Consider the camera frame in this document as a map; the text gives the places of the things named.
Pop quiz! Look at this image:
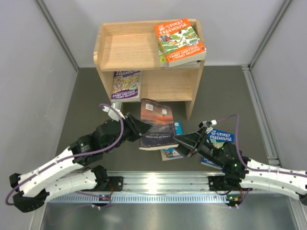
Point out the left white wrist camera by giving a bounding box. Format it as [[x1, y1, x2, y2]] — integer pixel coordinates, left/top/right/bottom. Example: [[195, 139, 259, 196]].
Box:
[[99, 102, 125, 121]]

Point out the green coin cover book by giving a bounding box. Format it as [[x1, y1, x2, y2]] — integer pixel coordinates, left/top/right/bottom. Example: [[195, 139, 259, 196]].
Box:
[[160, 60, 201, 69]]

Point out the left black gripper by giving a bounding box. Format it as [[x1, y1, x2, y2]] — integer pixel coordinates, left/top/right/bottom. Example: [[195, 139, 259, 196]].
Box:
[[105, 113, 153, 154]]

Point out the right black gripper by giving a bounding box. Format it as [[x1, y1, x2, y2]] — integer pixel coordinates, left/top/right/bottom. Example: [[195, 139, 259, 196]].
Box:
[[169, 126, 225, 167]]

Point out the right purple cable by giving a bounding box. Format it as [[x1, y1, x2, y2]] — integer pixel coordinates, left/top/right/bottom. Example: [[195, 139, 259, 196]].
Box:
[[215, 114, 307, 209]]

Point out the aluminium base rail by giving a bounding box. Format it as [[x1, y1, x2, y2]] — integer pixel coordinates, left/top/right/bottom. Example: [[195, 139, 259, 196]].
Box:
[[47, 170, 300, 204]]

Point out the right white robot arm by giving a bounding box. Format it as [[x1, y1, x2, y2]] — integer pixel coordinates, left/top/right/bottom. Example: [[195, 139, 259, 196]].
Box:
[[174, 128, 307, 205]]

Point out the orange 78-storey treehouse book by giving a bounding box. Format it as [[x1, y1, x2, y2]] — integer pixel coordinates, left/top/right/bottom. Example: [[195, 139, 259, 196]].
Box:
[[154, 18, 207, 67]]

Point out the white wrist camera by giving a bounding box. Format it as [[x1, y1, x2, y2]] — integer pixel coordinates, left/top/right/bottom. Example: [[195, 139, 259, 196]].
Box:
[[199, 119, 217, 135], [99, 102, 125, 121]]

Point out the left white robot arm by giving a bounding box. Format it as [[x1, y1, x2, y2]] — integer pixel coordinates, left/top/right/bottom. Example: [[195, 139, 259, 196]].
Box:
[[6, 114, 151, 213]]

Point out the purple 52-storey treehouse book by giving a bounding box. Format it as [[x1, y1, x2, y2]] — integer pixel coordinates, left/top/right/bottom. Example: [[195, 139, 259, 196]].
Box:
[[111, 70, 141, 103]]

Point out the blue 91-storey treehouse book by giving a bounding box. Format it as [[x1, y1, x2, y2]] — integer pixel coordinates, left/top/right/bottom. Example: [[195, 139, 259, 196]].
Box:
[[201, 129, 235, 170]]

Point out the wooden two-tier shelf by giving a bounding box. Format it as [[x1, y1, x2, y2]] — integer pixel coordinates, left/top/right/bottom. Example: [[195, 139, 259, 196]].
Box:
[[93, 20, 205, 120]]

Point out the dark tale of cities book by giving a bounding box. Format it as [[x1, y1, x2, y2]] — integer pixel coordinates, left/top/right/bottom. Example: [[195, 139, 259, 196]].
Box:
[[139, 98, 178, 150]]

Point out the light blue comic book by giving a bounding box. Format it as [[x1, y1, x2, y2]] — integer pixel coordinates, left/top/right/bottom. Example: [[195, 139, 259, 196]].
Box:
[[160, 121, 183, 161]]

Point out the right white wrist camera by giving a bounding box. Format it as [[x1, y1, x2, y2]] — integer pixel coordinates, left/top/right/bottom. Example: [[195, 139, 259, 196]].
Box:
[[199, 119, 217, 135]]

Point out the green 65-storey treehouse book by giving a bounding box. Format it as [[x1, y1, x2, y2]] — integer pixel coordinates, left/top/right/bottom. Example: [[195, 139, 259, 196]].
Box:
[[157, 42, 168, 68]]

